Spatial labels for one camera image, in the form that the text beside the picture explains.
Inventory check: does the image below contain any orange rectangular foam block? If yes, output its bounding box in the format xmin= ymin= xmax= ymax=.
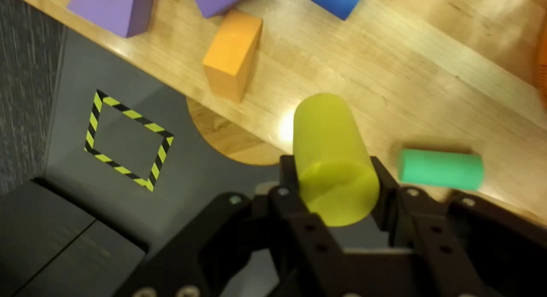
xmin=203 ymin=9 xmax=263 ymax=103

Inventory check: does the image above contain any green cylindrical foam block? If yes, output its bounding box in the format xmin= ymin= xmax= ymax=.
xmin=397 ymin=148 xmax=485 ymax=191

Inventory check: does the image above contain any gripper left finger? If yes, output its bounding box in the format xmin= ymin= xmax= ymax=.
xmin=113 ymin=155 xmax=355 ymax=297

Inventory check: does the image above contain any yellow black hazard tape square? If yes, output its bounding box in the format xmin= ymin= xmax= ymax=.
xmin=84 ymin=89 xmax=174 ymax=192

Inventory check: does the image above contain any yellow cylindrical foam block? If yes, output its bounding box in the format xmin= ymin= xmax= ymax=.
xmin=292 ymin=93 xmax=381 ymax=227

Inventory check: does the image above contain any blue foam block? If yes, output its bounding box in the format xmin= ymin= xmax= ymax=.
xmin=295 ymin=0 xmax=367 ymax=21

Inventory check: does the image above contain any purple foam block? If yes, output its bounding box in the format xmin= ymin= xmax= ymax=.
xmin=189 ymin=0 xmax=261 ymax=19
xmin=67 ymin=0 xmax=155 ymax=38

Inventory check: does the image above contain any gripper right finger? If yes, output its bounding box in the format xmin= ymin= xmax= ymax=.
xmin=370 ymin=156 xmax=547 ymax=297

